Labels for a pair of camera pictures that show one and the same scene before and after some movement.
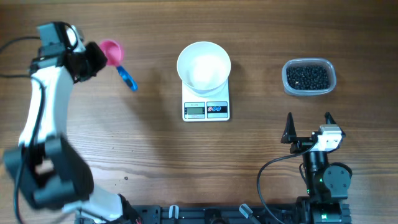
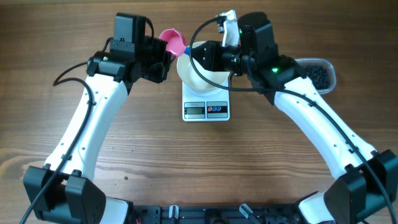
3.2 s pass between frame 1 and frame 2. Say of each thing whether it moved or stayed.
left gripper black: moved
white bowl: stayed
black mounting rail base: stayed
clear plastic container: stayed
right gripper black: moved
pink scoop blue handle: moved
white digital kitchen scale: stayed
